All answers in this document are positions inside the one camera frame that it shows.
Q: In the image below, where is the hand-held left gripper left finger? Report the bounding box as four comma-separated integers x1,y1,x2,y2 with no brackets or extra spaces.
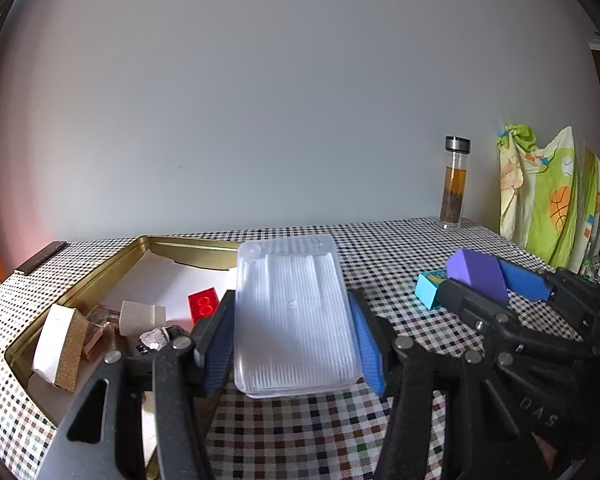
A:
37,290,237,480

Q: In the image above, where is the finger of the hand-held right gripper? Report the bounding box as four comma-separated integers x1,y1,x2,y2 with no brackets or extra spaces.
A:
497,258,600,333
437,277,600,361

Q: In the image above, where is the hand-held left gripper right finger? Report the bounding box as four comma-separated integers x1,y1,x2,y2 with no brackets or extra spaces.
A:
347,290,556,480

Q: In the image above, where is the purple block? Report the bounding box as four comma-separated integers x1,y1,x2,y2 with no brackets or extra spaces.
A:
446,248,509,305

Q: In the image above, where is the small white box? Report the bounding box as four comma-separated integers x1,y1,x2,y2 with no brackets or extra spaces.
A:
119,301,167,338

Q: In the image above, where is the clear plastic lid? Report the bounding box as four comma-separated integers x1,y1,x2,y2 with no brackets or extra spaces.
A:
234,234,363,400

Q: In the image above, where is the gold tin box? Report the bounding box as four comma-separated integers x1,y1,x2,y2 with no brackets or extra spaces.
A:
4,235,243,480

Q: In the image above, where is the white box with cork side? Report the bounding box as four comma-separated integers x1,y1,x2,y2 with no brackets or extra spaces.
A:
31,304,90,392

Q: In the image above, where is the person's right hand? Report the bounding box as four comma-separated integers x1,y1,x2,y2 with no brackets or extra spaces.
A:
534,436,594,480

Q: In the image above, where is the teal toy brick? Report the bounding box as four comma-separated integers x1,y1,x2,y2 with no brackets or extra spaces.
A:
414,270,453,311

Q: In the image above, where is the red toy brick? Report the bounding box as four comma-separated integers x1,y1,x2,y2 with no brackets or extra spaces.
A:
188,289,227,326

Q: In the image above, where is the white paper liner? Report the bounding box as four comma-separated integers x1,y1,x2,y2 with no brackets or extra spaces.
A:
27,254,238,466

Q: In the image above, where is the green yellow printed quilt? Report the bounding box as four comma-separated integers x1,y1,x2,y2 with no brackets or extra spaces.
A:
496,123,600,273

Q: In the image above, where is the checkered tablecloth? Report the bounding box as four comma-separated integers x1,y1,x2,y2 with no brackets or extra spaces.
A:
0,217,600,480

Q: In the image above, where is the small clear acrylic box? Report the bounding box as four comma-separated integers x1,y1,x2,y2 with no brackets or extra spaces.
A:
82,306,121,361

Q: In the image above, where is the glass tea bottle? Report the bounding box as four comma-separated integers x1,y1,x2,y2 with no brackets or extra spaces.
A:
440,136,472,230

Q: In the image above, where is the dark brown wooden strip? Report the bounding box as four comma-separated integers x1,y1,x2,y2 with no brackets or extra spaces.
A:
14,241,68,276

